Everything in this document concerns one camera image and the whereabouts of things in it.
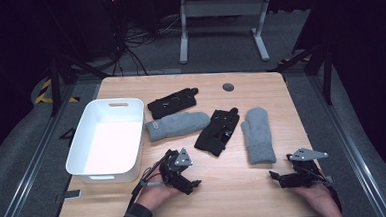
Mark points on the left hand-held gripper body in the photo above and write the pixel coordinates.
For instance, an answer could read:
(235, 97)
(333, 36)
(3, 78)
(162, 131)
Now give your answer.
(176, 176)

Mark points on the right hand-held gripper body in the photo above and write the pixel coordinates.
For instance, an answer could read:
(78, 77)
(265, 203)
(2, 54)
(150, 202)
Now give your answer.
(303, 176)

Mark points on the grey knit mitten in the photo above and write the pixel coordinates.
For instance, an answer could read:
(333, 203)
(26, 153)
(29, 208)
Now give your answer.
(178, 124)
(257, 135)

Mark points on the black fingerless glove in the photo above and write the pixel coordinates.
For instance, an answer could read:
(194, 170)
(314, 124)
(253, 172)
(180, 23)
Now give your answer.
(172, 103)
(217, 134)

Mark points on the white plastic bin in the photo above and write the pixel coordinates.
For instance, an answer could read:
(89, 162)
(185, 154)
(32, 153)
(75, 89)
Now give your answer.
(106, 143)

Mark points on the person's left hand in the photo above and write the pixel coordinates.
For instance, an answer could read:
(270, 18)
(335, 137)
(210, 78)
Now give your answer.
(154, 195)

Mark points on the person's right hand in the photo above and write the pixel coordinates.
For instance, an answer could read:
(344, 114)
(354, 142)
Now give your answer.
(321, 202)

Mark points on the grey tape strip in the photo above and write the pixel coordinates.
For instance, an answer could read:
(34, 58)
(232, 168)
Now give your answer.
(329, 179)

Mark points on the grey round table grommet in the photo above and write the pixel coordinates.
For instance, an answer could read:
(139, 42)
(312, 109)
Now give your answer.
(228, 87)

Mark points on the black metal stand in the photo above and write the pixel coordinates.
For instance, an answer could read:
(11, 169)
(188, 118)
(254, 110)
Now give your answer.
(327, 78)
(55, 85)

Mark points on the yellow black hazard tape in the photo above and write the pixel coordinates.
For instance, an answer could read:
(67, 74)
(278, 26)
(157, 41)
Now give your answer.
(43, 93)

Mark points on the metal floor rail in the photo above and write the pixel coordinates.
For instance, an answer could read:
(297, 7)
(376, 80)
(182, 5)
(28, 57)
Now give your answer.
(33, 163)
(350, 147)

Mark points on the white metal table frame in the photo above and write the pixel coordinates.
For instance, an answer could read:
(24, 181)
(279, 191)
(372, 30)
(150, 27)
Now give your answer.
(222, 7)

